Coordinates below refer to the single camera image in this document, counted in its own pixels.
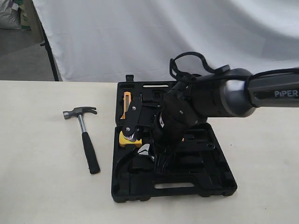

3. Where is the black backdrop stand pole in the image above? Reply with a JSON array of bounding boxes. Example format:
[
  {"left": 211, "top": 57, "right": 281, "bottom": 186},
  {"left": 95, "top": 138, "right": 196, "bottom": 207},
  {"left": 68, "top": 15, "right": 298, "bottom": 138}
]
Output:
[{"left": 31, "top": 1, "right": 60, "bottom": 82}]

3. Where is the silver adjustable wrench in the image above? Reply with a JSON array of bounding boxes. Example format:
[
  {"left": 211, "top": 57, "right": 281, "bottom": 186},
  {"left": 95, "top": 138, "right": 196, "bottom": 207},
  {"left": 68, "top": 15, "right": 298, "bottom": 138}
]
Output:
[{"left": 137, "top": 144, "right": 155, "bottom": 162}]

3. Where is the black plastic tool case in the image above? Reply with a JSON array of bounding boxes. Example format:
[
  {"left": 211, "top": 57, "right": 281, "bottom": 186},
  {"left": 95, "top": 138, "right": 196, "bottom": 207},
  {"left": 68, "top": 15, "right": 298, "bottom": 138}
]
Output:
[{"left": 111, "top": 75, "right": 237, "bottom": 203}]

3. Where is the steel claw hammer black grip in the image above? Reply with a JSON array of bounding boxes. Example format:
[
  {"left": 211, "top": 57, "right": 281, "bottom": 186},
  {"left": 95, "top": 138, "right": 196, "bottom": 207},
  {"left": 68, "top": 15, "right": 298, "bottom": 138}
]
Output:
[{"left": 63, "top": 106, "right": 100, "bottom": 175}]

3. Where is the white backdrop cloth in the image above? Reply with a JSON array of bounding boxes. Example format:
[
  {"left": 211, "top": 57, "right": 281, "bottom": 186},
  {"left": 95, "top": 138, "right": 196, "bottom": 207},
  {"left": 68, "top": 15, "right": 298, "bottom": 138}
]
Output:
[{"left": 34, "top": 0, "right": 299, "bottom": 82}]

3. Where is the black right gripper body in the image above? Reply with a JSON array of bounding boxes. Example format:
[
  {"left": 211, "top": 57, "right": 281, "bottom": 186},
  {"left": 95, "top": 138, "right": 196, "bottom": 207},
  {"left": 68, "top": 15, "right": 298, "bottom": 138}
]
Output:
[{"left": 152, "top": 82, "right": 199, "bottom": 154}]

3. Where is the grey woven sack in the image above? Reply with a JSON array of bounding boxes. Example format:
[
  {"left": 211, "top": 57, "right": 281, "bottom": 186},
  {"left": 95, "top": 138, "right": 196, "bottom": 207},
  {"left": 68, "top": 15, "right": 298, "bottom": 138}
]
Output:
[{"left": 0, "top": 0, "right": 21, "bottom": 29}]

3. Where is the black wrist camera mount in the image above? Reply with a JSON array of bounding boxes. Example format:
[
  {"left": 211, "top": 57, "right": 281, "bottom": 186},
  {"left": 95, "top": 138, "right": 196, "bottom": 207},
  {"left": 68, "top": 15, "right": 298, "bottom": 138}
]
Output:
[{"left": 122, "top": 98, "right": 161, "bottom": 142}]

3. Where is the orange utility knife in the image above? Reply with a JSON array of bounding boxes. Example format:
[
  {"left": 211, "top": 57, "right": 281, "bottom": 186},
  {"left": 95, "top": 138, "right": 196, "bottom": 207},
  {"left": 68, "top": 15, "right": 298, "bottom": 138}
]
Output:
[{"left": 120, "top": 91, "right": 131, "bottom": 119}]

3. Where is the yellow 2m measuring tape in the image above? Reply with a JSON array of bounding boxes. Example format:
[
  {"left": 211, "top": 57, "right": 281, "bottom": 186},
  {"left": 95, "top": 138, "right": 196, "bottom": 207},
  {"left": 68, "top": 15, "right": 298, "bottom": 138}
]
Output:
[{"left": 119, "top": 131, "right": 142, "bottom": 148}]

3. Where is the black Piper right robot arm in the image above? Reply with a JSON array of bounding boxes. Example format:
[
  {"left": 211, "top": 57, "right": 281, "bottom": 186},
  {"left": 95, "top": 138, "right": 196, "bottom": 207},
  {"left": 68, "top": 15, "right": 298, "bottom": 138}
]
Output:
[{"left": 152, "top": 68, "right": 299, "bottom": 173}]

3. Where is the green printed bag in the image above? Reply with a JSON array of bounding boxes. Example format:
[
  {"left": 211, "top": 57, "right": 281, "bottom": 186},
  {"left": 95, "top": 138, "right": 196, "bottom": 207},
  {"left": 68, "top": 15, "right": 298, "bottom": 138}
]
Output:
[{"left": 15, "top": 0, "right": 31, "bottom": 30}]

